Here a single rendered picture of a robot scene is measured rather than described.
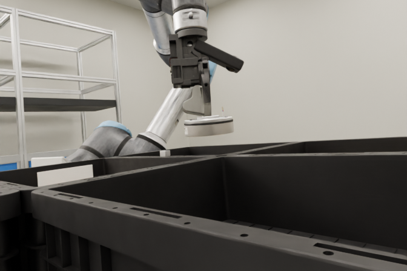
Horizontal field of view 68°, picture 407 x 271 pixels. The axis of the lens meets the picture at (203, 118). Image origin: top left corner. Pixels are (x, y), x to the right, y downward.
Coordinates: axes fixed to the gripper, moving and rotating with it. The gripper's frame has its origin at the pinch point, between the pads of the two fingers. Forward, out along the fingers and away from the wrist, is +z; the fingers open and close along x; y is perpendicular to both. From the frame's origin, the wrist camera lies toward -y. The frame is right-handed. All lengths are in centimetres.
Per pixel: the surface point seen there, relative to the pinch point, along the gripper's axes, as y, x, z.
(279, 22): -125, -290, -124
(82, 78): 85, -193, -51
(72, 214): 14.6, 43.4, 7.1
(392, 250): -15.0, 35.5, 16.2
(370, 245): -13.9, 33.3, 16.3
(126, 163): 19.4, -4.8, 7.7
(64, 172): 33.8, -5.8, 8.5
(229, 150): -7.3, -19.9, 8.0
